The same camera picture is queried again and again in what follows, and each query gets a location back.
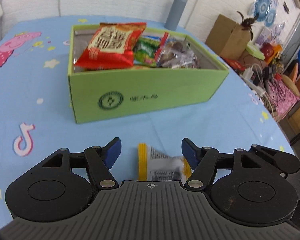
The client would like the dark red dates packet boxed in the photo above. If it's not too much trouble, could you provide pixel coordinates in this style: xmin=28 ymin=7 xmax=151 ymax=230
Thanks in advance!
xmin=155 ymin=33 xmax=199 ymax=69

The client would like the green pea snack packet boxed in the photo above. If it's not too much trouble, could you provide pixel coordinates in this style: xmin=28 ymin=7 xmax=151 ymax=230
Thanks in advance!
xmin=133 ymin=37 xmax=160 ymax=67

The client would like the red biscuit snack packet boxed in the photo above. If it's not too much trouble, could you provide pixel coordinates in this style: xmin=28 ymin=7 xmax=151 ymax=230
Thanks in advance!
xmin=75 ymin=22 xmax=147 ymax=70

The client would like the blue cookie snack packet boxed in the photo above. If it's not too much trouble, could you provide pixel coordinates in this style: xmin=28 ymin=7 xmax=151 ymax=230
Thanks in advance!
xmin=142 ymin=35 xmax=161 ymax=42

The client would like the white yellow barcode packet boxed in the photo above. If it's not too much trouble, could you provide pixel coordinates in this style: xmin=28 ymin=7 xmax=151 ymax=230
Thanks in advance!
xmin=138 ymin=143 xmax=192 ymax=184

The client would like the green cardboard box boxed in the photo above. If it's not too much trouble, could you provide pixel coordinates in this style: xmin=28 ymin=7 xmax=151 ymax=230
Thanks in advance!
xmin=68 ymin=24 xmax=229 ymax=124

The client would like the white power strip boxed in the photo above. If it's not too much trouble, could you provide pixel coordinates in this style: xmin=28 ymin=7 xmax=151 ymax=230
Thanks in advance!
xmin=240 ymin=64 xmax=266 ymax=97

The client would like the brown cardboard box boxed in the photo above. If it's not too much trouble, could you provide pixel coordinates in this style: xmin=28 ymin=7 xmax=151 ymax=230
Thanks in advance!
xmin=205 ymin=14 xmax=251 ymax=60

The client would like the light green tissue box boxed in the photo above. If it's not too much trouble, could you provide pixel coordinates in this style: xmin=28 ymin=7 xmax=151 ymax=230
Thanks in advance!
xmin=245 ymin=42 xmax=266 ymax=60

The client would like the dark dried plant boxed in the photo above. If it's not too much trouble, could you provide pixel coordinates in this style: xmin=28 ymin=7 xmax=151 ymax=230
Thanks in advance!
xmin=237 ymin=11 xmax=259 ymax=41

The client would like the grey cylindrical bottle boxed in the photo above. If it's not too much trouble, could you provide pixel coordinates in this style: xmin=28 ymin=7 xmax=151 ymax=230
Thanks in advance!
xmin=164 ymin=0 xmax=188 ymax=31

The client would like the blue paper fan decoration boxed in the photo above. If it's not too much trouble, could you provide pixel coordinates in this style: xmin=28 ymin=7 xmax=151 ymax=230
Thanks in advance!
xmin=248 ymin=0 xmax=279 ymax=28

